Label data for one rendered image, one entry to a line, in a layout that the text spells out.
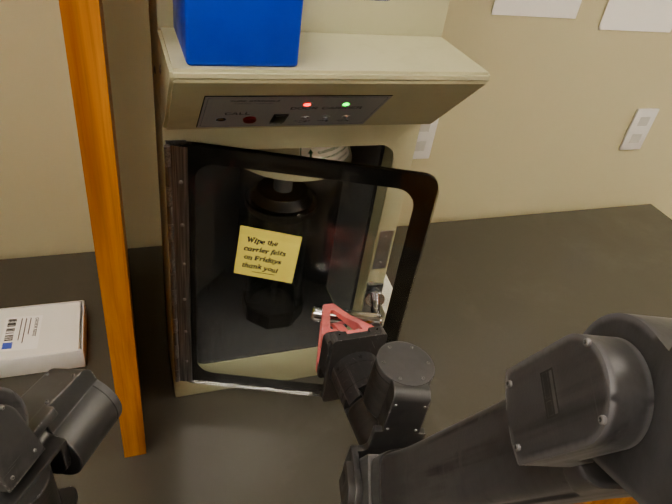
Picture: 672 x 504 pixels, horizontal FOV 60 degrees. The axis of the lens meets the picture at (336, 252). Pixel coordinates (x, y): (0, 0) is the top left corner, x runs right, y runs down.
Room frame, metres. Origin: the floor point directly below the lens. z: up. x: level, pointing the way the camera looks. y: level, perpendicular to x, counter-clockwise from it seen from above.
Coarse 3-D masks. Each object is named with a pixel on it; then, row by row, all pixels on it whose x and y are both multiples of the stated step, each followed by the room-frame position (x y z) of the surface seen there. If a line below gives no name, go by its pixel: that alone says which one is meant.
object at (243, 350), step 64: (192, 192) 0.57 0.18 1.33; (256, 192) 0.57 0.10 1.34; (320, 192) 0.58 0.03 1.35; (384, 192) 0.58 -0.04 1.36; (192, 256) 0.57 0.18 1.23; (320, 256) 0.58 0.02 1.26; (384, 256) 0.59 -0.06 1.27; (192, 320) 0.57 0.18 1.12; (256, 320) 0.57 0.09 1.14; (384, 320) 0.59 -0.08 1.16; (256, 384) 0.57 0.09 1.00; (320, 384) 0.58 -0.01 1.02
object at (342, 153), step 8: (280, 152) 0.66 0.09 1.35; (288, 152) 0.67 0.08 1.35; (296, 152) 0.67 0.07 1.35; (304, 152) 0.67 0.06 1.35; (312, 152) 0.67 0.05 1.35; (320, 152) 0.68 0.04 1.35; (328, 152) 0.69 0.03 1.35; (336, 152) 0.70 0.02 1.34; (344, 152) 0.72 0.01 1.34; (336, 160) 0.69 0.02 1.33; (344, 160) 0.71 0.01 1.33
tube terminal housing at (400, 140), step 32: (160, 0) 0.58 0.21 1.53; (320, 0) 0.64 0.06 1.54; (352, 0) 0.66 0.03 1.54; (416, 0) 0.69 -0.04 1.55; (448, 0) 0.70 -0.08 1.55; (320, 32) 0.64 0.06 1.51; (352, 32) 0.66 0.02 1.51; (384, 32) 0.68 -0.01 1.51; (416, 32) 0.69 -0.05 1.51; (160, 96) 0.58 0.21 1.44; (160, 128) 0.60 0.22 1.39; (224, 128) 0.60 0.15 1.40; (256, 128) 0.62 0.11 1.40; (288, 128) 0.63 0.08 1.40; (320, 128) 0.65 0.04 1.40; (352, 128) 0.67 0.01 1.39; (384, 128) 0.69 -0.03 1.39; (416, 128) 0.70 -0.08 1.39; (160, 160) 0.62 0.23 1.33; (384, 160) 0.72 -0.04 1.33; (160, 192) 0.65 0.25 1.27; (192, 384) 0.58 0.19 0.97
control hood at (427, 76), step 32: (160, 32) 0.57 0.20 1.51; (160, 64) 0.55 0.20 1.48; (320, 64) 0.54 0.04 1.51; (352, 64) 0.56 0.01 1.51; (384, 64) 0.57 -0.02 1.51; (416, 64) 0.59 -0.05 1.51; (448, 64) 0.61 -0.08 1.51; (192, 96) 0.50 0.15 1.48; (416, 96) 0.60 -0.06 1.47; (448, 96) 0.61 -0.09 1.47; (192, 128) 0.56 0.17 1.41
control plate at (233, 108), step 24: (216, 96) 0.51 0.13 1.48; (240, 96) 0.52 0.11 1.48; (264, 96) 0.53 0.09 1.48; (288, 96) 0.54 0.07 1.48; (312, 96) 0.55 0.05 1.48; (336, 96) 0.56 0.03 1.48; (360, 96) 0.57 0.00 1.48; (384, 96) 0.58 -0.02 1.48; (240, 120) 0.56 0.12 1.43; (264, 120) 0.57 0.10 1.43; (288, 120) 0.59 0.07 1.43; (312, 120) 0.60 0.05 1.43; (336, 120) 0.61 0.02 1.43; (360, 120) 0.62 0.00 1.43
